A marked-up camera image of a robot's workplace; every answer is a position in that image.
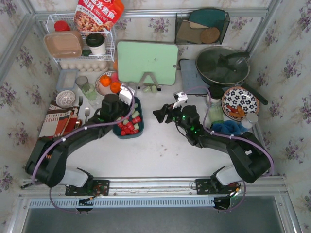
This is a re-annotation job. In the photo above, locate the clear glass tumbler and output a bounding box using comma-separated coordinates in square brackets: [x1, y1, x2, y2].
[89, 96, 103, 110]

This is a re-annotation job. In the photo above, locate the teal plastic storage basket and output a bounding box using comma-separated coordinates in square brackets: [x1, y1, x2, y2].
[113, 97, 144, 139]

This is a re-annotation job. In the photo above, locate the green coffee capsule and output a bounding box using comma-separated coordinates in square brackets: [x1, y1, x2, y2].
[133, 123, 139, 130]
[143, 86, 151, 93]
[151, 85, 157, 93]

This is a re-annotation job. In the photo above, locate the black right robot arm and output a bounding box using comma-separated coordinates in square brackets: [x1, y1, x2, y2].
[153, 104, 274, 185]

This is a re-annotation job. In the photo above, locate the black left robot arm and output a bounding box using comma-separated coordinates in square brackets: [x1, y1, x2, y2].
[25, 94, 135, 188]

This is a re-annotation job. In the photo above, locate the white strainer basket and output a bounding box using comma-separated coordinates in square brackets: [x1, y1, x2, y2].
[55, 90, 76, 108]

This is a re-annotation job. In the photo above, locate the silver fork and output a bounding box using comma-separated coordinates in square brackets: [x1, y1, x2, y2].
[85, 107, 90, 123]
[77, 96, 83, 115]

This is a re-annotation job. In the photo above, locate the pink bowl with oranges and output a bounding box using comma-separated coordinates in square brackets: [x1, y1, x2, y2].
[95, 71, 121, 96]

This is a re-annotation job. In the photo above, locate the green glass bottle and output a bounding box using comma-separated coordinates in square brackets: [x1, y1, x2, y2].
[208, 105, 224, 124]

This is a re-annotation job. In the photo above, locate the green glass cup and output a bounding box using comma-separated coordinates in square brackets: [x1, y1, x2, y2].
[75, 76, 97, 101]

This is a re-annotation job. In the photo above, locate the white jar black lid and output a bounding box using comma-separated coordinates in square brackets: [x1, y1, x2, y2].
[206, 85, 224, 106]

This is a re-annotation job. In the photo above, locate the rose gold spoon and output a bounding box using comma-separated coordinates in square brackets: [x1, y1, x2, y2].
[74, 120, 82, 129]

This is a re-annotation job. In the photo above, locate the grey induction cooker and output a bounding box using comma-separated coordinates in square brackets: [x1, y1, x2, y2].
[179, 59, 208, 95]

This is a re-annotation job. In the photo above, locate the blue cloth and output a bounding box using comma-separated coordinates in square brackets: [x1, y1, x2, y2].
[211, 120, 243, 135]

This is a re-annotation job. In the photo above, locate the egg tray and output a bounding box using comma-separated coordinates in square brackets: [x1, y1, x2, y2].
[60, 61, 109, 72]

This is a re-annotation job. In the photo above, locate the floral patterned plate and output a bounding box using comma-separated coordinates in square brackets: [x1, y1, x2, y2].
[221, 86, 259, 121]

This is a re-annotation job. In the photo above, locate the green cutting board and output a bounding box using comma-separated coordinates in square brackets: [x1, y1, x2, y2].
[117, 41, 178, 85]

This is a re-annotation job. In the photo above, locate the clear container blue lid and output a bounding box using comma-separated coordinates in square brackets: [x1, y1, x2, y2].
[56, 69, 78, 92]

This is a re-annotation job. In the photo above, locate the striped kitchen towel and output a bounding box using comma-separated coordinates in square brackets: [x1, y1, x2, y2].
[39, 101, 78, 138]

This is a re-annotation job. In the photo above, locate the black pan with glass lid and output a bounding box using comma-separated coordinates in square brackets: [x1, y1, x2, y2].
[195, 46, 268, 105]

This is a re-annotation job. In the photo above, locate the blue jar silver lid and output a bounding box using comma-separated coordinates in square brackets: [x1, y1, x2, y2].
[239, 113, 258, 133]

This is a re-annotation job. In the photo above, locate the white cup black lid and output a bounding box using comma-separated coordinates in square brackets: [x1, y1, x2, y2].
[86, 33, 106, 55]

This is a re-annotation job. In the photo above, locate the brown plastic lunch box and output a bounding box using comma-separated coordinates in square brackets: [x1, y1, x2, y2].
[44, 31, 83, 59]

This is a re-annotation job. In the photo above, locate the black mesh organizer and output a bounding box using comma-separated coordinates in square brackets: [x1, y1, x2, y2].
[174, 8, 230, 45]

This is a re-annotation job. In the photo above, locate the red snack bag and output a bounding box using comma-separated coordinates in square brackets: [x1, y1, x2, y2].
[73, 0, 125, 33]

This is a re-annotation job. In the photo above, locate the red capped jar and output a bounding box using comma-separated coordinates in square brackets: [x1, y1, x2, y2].
[54, 20, 70, 32]

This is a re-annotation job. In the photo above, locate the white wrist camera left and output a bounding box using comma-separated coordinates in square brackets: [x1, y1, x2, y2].
[119, 84, 135, 105]

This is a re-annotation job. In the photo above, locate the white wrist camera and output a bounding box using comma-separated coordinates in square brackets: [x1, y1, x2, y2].
[173, 91, 188, 109]
[119, 84, 135, 105]

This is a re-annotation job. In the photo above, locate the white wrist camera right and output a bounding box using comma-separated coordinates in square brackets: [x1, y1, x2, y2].
[173, 91, 188, 109]

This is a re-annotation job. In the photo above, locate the white wire rack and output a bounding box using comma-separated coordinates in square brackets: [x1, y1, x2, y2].
[43, 13, 116, 64]

